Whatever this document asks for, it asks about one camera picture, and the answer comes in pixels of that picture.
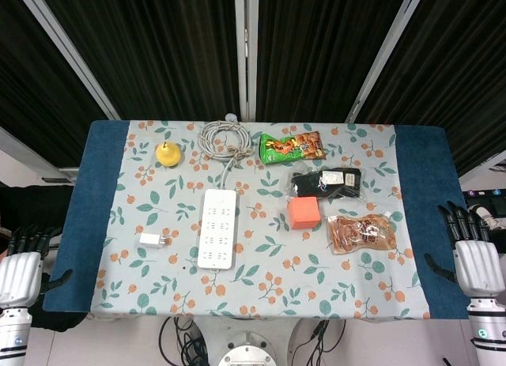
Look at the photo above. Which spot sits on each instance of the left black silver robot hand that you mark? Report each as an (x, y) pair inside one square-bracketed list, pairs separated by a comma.
[(20, 279)]

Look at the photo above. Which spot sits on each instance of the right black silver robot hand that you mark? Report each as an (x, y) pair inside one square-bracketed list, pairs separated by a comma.
[(476, 267)]

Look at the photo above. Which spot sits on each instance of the small white charger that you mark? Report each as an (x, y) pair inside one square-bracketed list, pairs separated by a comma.
[(150, 240)]

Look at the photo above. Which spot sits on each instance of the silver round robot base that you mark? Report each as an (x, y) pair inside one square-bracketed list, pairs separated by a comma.
[(247, 354)]

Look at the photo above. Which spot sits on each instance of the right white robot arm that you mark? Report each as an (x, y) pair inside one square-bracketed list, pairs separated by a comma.
[(488, 330)]

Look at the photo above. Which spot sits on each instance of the white power strip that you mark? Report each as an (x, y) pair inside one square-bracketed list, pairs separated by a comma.
[(216, 231)]

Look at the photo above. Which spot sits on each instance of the black device with coloured lights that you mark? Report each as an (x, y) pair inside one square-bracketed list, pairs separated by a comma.
[(484, 198)]

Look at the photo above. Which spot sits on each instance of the blue table cover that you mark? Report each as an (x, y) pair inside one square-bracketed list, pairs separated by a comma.
[(91, 208)]

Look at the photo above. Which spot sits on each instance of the brown snack pouch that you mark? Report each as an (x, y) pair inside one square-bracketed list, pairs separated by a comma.
[(361, 233)]

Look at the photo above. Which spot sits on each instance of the black socks in plastic pack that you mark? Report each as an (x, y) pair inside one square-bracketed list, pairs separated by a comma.
[(316, 184)]

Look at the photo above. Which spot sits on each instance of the orange foam cube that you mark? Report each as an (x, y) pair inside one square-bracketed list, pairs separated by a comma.
[(303, 213)]

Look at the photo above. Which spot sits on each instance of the yellow pear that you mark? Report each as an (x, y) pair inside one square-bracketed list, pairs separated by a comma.
[(168, 155)]

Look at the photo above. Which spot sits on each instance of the black curtain panel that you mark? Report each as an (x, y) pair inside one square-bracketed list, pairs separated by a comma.
[(35, 77), (158, 46), (462, 73), (324, 46)]

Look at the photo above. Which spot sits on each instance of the floral tablecloth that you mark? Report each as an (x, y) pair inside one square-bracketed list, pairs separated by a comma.
[(269, 279)]

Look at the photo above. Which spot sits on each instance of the green orange snack bag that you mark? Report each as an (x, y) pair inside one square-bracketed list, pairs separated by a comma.
[(292, 148)]

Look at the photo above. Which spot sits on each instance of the white frame post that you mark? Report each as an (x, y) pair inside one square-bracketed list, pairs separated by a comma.
[(387, 53), (246, 46), (67, 46)]

